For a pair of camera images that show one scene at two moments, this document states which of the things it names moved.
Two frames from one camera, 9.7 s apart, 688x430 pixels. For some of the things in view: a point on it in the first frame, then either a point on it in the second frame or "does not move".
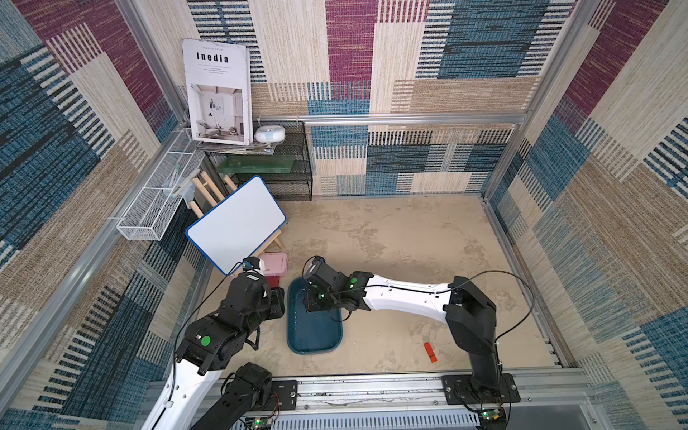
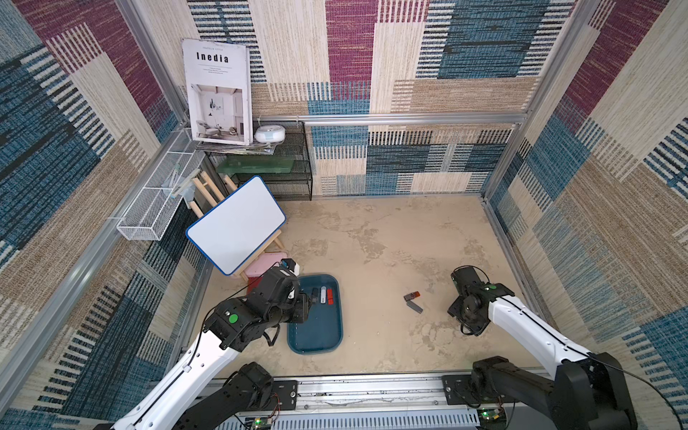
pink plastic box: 275,263 does not move
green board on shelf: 257,164 does not move
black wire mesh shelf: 295,186 does not move
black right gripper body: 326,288 to 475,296
